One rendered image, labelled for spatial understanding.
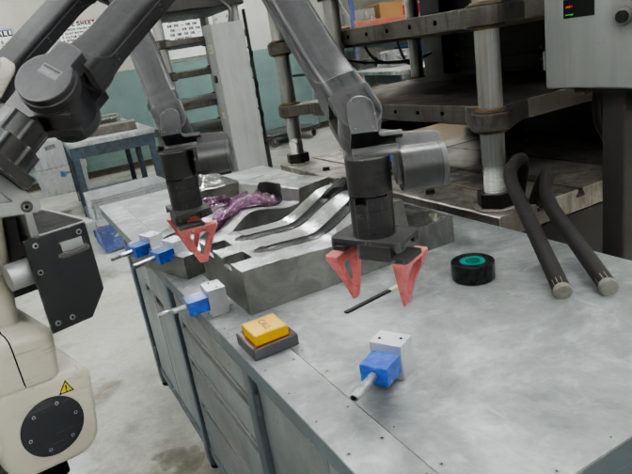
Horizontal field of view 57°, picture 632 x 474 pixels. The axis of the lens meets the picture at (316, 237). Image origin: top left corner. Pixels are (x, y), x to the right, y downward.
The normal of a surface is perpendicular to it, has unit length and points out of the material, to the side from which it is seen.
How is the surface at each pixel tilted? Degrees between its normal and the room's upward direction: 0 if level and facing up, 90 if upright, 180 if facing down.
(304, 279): 90
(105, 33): 49
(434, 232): 90
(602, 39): 90
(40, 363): 90
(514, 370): 0
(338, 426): 0
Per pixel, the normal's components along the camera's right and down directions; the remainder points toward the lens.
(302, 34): -0.09, -0.36
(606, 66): -0.87, 0.28
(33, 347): 0.70, 0.12
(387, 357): -0.15, -0.94
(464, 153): 0.47, 0.21
